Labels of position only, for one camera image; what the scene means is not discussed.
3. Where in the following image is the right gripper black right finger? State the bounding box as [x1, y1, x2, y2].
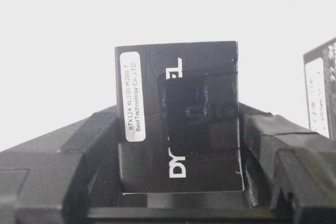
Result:
[239, 103, 335, 223]

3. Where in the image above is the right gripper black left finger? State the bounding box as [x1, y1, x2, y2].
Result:
[1, 106, 120, 223]

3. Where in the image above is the black dynamixel box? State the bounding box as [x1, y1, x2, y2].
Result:
[303, 38, 335, 140]
[115, 41, 244, 194]

